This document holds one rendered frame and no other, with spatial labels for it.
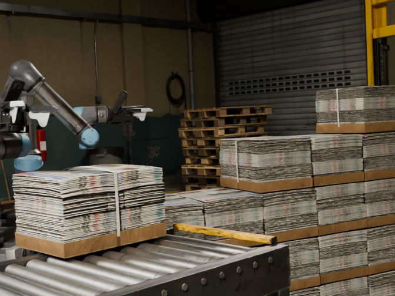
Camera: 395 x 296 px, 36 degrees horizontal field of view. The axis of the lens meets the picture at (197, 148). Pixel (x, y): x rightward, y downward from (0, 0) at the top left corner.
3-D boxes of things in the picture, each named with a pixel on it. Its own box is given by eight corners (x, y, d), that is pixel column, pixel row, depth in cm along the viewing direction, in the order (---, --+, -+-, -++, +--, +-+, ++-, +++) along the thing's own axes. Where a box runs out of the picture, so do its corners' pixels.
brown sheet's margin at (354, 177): (271, 180, 312) (270, 171, 311) (317, 175, 324) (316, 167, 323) (315, 186, 277) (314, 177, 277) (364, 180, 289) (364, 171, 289)
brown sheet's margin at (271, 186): (220, 185, 298) (219, 177, 298) (270, 180, 310) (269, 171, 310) (258, 192, 264) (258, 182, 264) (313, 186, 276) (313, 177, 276)
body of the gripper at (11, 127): (31, 133, 171) (4, 133, 178) (32, 103, 172) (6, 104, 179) (9, 130, 165) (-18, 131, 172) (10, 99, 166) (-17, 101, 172)
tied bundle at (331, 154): (270, 181, 312) (268, 137, 310) (317, 176, 324) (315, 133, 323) (314, 187, 277) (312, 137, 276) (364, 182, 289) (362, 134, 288)
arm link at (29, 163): (15, 189, 250) (13, 157, 249) (15, 186, 263) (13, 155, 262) (44, 187, 253) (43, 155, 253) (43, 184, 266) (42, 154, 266)
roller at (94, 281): (39, 273, 175) (37, 256, 175) (140, 305, 141) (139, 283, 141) (23, 277, 172) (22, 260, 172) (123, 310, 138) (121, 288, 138)
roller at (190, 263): (114, 249, 194) (106, 238, 192) (219, 272, 160) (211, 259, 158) (104, 261, 191) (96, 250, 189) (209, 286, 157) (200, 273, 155)
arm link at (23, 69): (22, 51, 250) (107, 134, 261) (22, 54, 260) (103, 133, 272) (2, 70, 248) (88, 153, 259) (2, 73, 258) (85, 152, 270)
